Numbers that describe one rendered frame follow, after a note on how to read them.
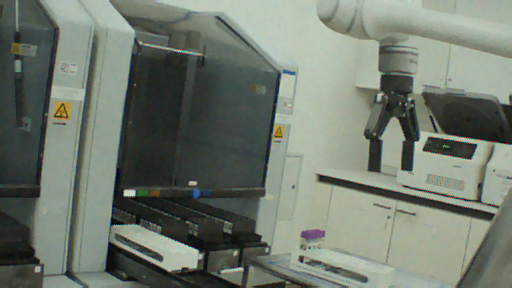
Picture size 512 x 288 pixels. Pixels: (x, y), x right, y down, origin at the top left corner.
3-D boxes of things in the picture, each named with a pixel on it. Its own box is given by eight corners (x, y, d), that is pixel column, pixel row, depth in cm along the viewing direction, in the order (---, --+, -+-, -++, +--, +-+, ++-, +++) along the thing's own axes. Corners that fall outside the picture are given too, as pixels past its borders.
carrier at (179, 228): (183, 239, 196) (185, 221, 195) (187, 241, 194) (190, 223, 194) (154, 241, 187) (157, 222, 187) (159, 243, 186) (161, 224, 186)
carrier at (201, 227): (218, 237, 207) (220, 220, 206) (222, 239, 205) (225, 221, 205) (192, 239, 198) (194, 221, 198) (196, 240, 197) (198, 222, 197)
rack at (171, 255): (107, 245, 180) (109, 225, 180) (134, 243, 187) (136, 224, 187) (168, 275, 160) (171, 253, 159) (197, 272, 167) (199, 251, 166)
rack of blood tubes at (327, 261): (288, 267, 179) (291, 247, 179) (307, 263, 187) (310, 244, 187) (374, 296, 160) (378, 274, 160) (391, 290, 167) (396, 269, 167)
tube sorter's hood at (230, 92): (40, 166, 208) (64, -15, 205) (173, 171, 252) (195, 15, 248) (120, 199, 173) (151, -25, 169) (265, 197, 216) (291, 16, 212)
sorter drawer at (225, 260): (92, 220, 239) (94, 198, 239) (120, 220, 249) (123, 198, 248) (215, 277, 188) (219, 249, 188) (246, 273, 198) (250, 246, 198)
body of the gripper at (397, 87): (401, 72, 129) (399, 116, 129) (421, 77, 135) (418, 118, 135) (372, 72, 134) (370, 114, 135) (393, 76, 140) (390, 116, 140)
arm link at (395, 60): (425, 52, 134) (424, 78, 135) (392, 52, 141) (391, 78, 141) (405, 46, 128) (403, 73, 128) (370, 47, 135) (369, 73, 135)
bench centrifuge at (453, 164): (392, 185, 379) (407, 83, 376) (438, 185, 422) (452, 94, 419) (471, 202, 339) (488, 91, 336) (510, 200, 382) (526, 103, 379)
